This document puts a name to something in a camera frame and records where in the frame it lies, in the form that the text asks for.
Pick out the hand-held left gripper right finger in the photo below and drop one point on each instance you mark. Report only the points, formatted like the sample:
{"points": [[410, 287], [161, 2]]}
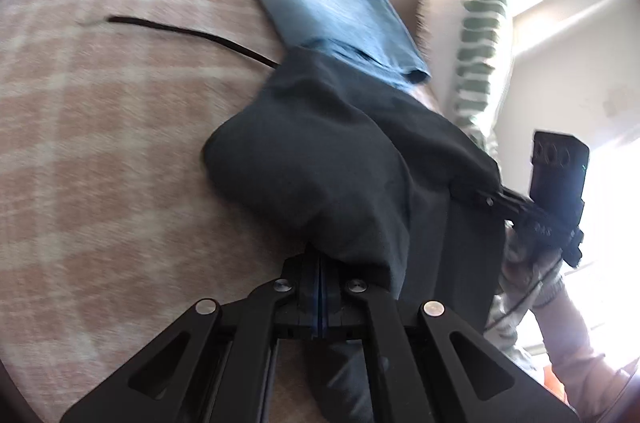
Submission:
{"points": [[326, 288]]}

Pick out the person's right forearm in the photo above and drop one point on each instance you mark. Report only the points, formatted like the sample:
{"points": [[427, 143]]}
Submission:
{"points": [[580, 348]]}

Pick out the folded blue jeans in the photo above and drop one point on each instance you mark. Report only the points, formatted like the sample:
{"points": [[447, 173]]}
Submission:
{"points": [[325, 3]]}

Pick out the beige plaid tablecloth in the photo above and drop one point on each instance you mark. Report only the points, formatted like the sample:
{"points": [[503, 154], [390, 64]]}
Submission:
{"points": [[125, 128]]}

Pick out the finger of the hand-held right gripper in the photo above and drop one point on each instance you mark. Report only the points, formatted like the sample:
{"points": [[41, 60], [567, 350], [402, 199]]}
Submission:
{"points": [[505, 201]]}

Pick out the dark grey pants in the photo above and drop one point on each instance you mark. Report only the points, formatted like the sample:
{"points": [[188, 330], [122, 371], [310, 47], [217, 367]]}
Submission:
{"points": [[325, 153]]}

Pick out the green patterned fringed throw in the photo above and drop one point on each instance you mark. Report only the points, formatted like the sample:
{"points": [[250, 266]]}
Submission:
{"points": [[480, 43]]}

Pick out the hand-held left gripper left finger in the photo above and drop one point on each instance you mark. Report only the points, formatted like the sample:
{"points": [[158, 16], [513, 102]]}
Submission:
{"points": [[311, 288]]}

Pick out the person's right hand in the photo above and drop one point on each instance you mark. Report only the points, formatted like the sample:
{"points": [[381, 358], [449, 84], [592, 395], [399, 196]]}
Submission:
{"points": [[525, 263]]}

